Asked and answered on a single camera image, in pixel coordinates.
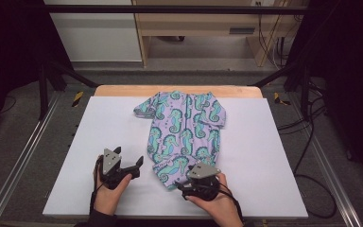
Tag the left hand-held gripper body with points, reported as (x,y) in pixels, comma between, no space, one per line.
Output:
(111,164)

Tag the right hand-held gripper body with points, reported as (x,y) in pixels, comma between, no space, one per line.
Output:
(203,171)

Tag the lilac seahorse print baby garment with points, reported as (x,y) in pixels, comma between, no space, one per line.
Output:
(182,126)

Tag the person's left hand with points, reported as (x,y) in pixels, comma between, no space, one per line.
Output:
(107,200)

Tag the person's right hand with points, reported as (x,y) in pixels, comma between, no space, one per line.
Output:
(222,208)

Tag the person's dark left sleeve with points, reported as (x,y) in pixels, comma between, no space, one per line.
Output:
(97,220)

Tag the yellow black tape marker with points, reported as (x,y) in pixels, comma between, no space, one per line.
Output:
(77,98)
(278,98)

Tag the white cabinet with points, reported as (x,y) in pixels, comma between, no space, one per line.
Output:
(97,34)

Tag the light wooden desk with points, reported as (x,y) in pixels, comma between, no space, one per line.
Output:
(201,22)

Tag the black curtain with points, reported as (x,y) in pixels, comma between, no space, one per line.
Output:
(9,47)
(353,63)

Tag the aluminium floor rail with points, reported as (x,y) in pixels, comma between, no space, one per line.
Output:
(19,160)
(331,170)

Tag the black frame strut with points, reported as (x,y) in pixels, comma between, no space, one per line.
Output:
(44,91)
(304,91)

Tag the black horizontal frame bar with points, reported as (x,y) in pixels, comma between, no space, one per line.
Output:
(170,8)

